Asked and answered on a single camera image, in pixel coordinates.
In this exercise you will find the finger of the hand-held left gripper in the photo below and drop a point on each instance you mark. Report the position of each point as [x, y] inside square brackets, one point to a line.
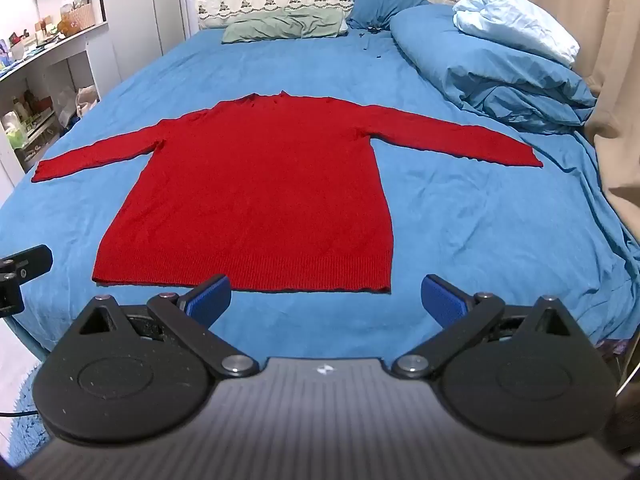
[30, 259]

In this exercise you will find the blue shaggy rug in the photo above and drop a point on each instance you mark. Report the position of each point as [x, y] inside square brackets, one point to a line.
[22, 425]

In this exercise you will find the beige curtain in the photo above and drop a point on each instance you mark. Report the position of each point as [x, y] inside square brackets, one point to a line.
[607, 60]

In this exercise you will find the red knit sweater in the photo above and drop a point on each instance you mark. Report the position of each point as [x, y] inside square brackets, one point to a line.
[250, 195]

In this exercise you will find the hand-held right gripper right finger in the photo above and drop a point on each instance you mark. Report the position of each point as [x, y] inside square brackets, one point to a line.
[442, 301]

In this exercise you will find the light blue blanket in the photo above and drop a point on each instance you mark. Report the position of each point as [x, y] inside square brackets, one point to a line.
[515, 17]

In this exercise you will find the dark blue pillow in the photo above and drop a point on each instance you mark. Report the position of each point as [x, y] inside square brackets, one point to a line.
[377, 2]

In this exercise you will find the woven basket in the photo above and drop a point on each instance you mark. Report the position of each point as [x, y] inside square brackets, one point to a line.
[80, 16]

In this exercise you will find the clear plastic bag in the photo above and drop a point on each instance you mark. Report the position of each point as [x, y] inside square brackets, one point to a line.
[67, 102]

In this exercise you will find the white shelf unit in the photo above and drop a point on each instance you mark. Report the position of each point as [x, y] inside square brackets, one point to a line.
[45, 75]

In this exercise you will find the bed with blue sheet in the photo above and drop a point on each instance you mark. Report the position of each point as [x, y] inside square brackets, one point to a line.
[475, 230]

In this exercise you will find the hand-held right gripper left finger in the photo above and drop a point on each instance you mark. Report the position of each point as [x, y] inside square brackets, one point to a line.
[210, 301]

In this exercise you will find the blue rolled bolster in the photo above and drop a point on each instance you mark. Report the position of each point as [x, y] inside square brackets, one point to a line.
[500, 70]

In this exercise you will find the grey wardrobe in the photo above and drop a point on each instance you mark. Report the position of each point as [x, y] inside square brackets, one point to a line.
[137, 5]

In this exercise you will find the green pillow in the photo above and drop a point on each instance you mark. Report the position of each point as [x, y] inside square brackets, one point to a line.
[282, 25]

